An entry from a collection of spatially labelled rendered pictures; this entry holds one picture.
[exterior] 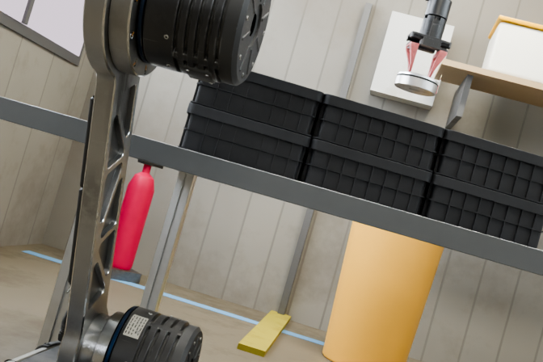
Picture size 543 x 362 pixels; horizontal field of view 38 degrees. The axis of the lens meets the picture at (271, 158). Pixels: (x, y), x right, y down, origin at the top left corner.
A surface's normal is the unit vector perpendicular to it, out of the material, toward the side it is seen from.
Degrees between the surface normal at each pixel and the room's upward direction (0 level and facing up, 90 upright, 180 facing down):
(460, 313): 90
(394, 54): 90
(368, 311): 93
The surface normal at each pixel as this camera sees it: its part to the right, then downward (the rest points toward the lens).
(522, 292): -0.11, -0.08
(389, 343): 0.29, 0.09
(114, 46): -0.29, 0.70
